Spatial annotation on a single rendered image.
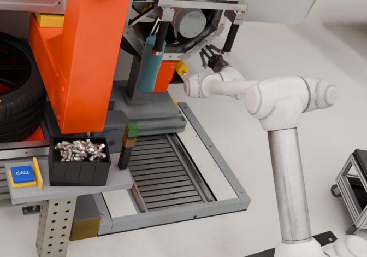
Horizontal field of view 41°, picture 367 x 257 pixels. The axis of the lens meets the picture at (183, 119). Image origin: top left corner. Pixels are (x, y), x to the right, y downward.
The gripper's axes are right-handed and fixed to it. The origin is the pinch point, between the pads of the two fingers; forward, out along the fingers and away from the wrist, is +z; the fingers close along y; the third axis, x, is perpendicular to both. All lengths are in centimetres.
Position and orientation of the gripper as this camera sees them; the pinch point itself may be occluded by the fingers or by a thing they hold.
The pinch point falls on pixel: (202, 45)
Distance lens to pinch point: 246.6
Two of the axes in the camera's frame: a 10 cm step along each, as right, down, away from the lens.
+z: -4.0, -6.2, 6.7
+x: -4.4, -5.1, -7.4
